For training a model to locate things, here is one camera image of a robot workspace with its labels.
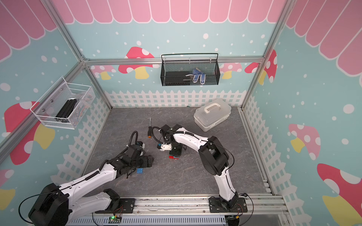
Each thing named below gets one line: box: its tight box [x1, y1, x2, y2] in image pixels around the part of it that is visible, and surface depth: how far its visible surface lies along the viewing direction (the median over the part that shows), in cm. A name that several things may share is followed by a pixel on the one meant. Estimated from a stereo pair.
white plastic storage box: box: [193, 98, 232, 132], surface depth 105 cm
